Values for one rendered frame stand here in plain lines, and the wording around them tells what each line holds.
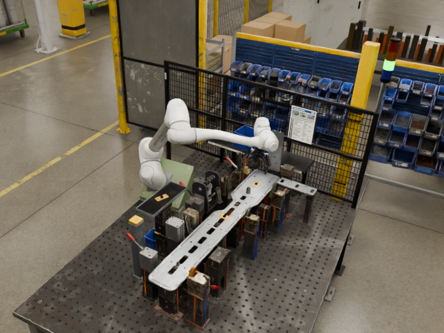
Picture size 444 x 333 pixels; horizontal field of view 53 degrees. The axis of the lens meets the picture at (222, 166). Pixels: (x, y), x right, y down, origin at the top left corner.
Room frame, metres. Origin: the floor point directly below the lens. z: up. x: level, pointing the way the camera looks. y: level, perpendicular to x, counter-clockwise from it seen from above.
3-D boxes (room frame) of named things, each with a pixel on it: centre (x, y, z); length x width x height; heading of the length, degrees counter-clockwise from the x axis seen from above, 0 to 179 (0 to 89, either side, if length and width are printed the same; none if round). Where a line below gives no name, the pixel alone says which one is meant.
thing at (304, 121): (3.16, -0.62, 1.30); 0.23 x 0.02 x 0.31; 61
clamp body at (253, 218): (2.29, -0.21, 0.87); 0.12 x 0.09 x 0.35; 61
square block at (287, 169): (2.90, -0.51, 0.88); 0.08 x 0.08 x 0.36; 61
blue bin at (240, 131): (3.23, -0.25, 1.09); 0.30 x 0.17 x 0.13; 55
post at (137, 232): (2.06, 0.50, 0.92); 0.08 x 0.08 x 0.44; 61
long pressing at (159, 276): (2.30, -0.03, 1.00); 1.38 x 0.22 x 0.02; 151
